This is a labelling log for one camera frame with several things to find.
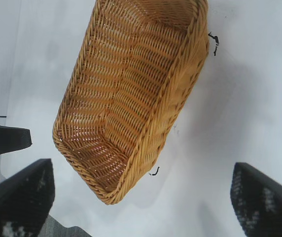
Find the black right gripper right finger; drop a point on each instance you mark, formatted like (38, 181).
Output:
(266, 205)

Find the tan woven wicker basket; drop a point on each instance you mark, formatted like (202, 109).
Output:
(121, 86)

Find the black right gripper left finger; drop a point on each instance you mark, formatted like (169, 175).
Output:
(15, 202)

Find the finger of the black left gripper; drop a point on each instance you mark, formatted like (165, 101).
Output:
(3, 139)

